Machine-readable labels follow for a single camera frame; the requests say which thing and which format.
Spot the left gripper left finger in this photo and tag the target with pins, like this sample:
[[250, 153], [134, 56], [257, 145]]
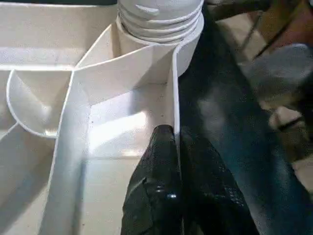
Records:
[[156, 191]]

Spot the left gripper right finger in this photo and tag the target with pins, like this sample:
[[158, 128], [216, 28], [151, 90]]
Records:
[[210, 195]]

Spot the white plastic table top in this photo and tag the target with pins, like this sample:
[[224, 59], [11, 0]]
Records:
[[110, 85]]

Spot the white plastic table leg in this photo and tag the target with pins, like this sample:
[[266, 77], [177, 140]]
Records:
[[159, 19]]

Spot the black metal table frame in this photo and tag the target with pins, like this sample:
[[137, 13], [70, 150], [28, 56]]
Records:
[[274, 36]]

